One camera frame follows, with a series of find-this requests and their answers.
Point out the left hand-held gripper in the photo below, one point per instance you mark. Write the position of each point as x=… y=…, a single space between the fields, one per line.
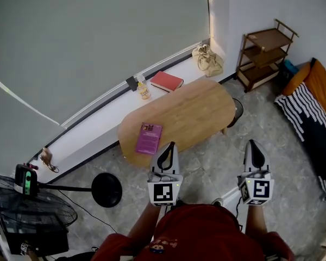
x=164 y=193

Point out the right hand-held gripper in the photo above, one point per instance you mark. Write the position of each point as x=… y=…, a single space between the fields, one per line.
x=260 y=189

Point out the person's left forearm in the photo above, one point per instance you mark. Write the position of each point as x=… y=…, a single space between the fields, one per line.
x=145 y=222

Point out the person's right forearm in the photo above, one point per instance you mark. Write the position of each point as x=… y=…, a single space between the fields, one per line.
x=256 y=219

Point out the wooden coffee table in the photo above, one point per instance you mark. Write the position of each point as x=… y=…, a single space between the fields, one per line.
x=193 y=110

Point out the pink book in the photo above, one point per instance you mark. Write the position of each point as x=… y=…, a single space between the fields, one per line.
x=149 y=139

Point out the person's white shoe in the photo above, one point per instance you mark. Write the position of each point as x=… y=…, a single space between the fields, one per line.
x=217 y=201

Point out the black standing fan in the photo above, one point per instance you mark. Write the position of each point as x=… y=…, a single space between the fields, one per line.
x=107 y=190

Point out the black white fringed blanket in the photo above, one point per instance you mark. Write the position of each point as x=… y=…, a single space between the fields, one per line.
x=312 y=129

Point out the yellow drink bottle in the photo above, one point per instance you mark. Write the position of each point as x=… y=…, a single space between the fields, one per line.
x=144 y=90

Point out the red book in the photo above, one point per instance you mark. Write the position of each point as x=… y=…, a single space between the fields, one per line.
x=165 y=81

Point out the small black box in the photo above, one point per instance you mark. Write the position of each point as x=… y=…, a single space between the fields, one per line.
x=131 y=83

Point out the small blue waste bin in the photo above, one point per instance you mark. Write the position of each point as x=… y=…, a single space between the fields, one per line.
x=290 y=67

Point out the brown wooden shelf rack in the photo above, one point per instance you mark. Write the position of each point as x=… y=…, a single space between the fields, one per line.
x=263 y=53

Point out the beige cloth bag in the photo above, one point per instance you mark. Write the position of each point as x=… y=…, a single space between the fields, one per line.
x=209 y=61

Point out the small brown toy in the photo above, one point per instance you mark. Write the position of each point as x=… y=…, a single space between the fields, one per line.
x=46 y=156

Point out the black glass display cabinet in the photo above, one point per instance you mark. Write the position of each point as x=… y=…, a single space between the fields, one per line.
x=38 y=239

